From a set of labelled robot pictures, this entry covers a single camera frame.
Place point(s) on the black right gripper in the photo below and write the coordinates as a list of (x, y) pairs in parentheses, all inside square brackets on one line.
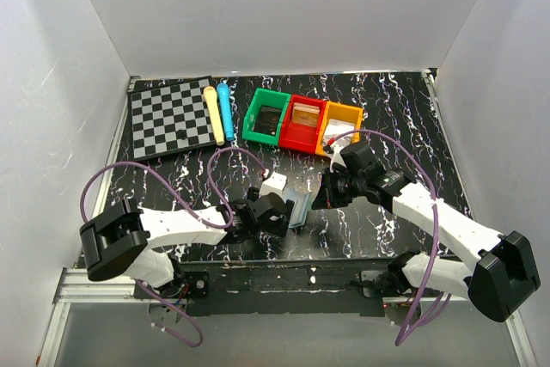
[(322, 199)]

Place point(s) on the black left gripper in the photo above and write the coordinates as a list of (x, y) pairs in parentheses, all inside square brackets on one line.
[(278, 227)]

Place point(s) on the mint green card holder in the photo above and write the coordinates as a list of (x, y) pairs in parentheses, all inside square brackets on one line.
[(302, 205)]

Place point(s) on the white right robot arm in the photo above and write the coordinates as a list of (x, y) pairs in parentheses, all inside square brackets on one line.
[(497, 273)]

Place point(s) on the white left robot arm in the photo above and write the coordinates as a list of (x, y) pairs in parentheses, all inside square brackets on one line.
[(124, 240)]

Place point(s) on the white cards in orange bin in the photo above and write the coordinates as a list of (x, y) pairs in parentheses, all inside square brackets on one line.
[(335, 128)]

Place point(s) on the tan cards in red bin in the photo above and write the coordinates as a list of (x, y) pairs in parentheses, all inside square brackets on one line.
[(304, 114)]

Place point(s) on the black cards in green bin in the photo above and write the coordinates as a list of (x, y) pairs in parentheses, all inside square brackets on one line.
[(267, 120)]

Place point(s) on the red plastic bin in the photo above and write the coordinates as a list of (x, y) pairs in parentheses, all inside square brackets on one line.
[(300, 137)]

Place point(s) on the orange plastic bin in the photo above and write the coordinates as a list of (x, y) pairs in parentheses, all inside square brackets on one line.
[(342, 113)]

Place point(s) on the green plastic bin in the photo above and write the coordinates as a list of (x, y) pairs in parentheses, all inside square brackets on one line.
[(269, 98)]

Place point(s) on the blue marker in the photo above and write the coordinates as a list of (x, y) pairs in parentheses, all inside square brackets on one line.
[(226, 110)]

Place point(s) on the cream yellow marker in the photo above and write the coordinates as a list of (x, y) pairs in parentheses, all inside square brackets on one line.
[(210, 96)]

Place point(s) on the black grey checkerboard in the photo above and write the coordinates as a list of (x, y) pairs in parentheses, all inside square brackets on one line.
[(158, 109)]

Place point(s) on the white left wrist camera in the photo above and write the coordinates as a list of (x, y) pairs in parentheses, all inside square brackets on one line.
[(275, 183)]

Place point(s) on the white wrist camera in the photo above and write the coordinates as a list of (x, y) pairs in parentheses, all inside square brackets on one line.
[(336, 161), (275, 183)]

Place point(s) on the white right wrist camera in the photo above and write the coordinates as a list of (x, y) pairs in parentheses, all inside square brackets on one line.
[(336, 161)]

